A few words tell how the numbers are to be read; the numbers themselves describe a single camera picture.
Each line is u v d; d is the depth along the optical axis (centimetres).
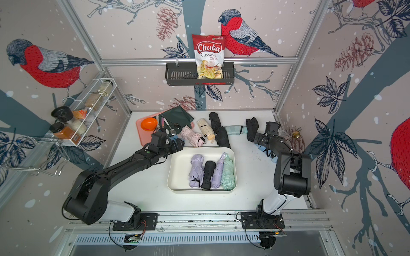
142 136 107
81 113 70
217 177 82
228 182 79
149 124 109
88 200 42
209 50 82
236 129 106
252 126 107
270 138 68
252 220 73
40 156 59
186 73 107
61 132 60
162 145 71
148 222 73
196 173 82
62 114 62
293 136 90
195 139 99
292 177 47
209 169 87
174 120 114
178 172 90
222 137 100
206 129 105
